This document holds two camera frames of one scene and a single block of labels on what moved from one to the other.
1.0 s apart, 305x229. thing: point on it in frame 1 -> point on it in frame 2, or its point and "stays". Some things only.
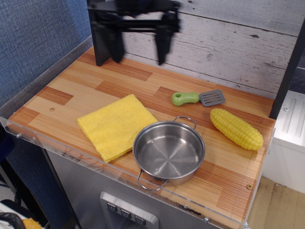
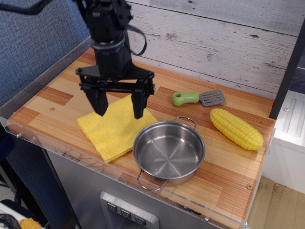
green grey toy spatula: x=207 y=98 stays
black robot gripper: x=115 y=16 -> x=114 y=71
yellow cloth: x=113 y=129 stays
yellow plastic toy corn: x=245 y=135 stays
